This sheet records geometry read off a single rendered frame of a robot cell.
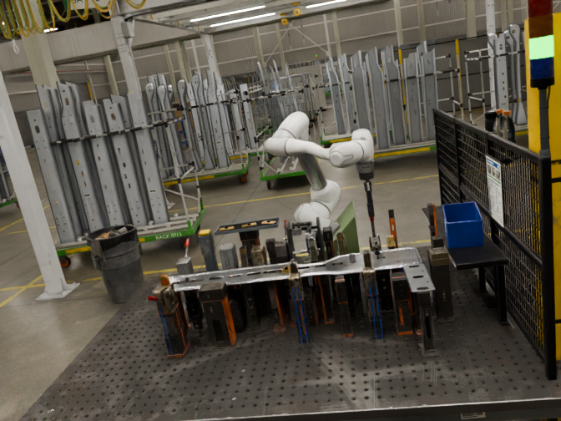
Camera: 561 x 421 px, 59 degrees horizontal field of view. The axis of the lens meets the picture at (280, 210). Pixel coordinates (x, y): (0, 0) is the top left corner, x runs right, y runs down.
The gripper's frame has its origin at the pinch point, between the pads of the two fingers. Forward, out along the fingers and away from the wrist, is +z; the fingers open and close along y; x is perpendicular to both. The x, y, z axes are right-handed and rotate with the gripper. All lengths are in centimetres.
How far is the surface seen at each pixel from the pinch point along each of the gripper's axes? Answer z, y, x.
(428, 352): 51, 55, 15
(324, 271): 21.7, 21.7, -26.8
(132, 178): 26, -367, -287
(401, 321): 45, 37, 6
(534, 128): -41, 63, 58
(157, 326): 52, 2, -128
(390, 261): 21.6, 19.9, 5.4
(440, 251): 15.7, 29.1, 27.8
